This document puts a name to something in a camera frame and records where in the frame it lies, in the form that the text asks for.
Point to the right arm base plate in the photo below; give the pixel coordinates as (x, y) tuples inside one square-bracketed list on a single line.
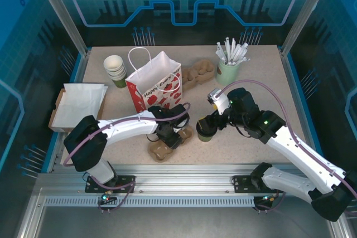
[(241, 183)]

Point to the green straw holder cup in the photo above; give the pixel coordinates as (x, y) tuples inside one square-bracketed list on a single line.
[(227, 75)]

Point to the aluminium frame post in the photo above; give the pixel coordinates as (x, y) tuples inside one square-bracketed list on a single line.
[(64, 12), (303, 12)]

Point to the red white paper bag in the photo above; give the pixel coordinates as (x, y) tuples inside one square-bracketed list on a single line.
[(150, 96)]

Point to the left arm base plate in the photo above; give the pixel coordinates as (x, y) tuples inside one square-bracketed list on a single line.
[(125, 183)]

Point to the aluminium table side rail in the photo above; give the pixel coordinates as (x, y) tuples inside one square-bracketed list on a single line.
[(297, 93), (57, 154)]

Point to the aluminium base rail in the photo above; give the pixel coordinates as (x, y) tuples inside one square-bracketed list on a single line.
[(181, 178)]

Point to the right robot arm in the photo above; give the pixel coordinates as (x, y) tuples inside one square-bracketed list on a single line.
[(301, 151)]

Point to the white paper napkin stack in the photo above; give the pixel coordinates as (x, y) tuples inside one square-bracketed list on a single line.
[(81, 104)]

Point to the small connector board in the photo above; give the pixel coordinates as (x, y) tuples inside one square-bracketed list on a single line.
[(106, 198), (269, 199)]

